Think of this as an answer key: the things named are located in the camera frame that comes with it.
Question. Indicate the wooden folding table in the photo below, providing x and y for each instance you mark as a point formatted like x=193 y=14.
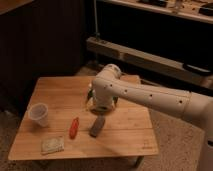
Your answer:
x=127 y=133

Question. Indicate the clear plastic cup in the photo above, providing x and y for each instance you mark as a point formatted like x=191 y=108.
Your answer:
x=39 y=114

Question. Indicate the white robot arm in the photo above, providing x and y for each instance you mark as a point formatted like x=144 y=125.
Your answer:
x=192 y=107

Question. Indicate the metal pole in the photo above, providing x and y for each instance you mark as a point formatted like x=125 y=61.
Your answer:
x=97 y=33

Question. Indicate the black object on bench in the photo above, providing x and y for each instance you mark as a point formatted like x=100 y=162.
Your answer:
x=197 y=70

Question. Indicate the white sponge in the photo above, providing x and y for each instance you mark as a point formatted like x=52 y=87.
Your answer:
x=52 y=145

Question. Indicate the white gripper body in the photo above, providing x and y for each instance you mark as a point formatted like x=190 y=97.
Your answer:
x=99 y=103

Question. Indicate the long grey bench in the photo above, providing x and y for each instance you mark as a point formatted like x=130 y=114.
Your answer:
x=148 y=61

